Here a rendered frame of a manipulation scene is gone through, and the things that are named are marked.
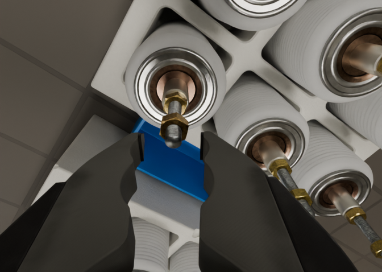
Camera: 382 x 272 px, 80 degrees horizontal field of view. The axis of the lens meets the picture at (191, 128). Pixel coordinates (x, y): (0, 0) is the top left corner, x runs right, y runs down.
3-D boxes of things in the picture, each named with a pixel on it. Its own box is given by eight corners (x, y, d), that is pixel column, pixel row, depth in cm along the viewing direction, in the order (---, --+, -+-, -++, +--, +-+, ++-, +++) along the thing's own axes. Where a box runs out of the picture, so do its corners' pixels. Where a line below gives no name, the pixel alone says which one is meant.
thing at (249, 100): (262, 61, 38) (320, 102, 22) (260, 113, 43) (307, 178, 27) (204, 67, 38) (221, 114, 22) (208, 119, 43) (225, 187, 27)
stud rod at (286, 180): (278, 152, 23) (317, 212, 17) (277, 160, 24) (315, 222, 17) (268, 153, 23) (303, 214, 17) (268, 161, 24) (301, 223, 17)
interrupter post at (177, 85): (190, 77, 21) (191, 89, 18) (187, 102, 22) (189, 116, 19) (163, 74, 21) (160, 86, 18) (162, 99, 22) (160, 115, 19)
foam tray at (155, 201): (31, 217, 63) (-18, 289, 47) (94, 112, 49) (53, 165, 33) (152, 263, 75) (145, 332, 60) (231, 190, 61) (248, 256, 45)
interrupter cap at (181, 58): (222, 50, 20) (224, 51, 19) (211, 127, 23) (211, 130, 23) (133, 41, 19) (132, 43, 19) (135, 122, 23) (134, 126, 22)
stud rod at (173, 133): (167, 95, 20) (161, 143, 13) (175, 87, 19) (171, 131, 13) (176, 103, 20) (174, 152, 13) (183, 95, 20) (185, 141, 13)
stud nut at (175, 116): (154, 124, 15) (152, 131, 14) (170, 106, 14) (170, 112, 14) (177, 141, 16) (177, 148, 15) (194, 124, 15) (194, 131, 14)
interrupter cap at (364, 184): (378, 169, 27) (383, 173, 26) (351, 214, 31) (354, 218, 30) (318, 165, 26) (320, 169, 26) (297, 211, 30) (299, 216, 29)
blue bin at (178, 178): (128, 126, 51) (115, 159, 40) (154, 87, 47) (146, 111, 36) (232, 183, 60) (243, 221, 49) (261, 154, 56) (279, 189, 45)
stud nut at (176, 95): (158, 102, 18) (158, 106, 18) (173, 87, 18) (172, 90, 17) (177, 117, 19) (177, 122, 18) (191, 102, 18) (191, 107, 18)
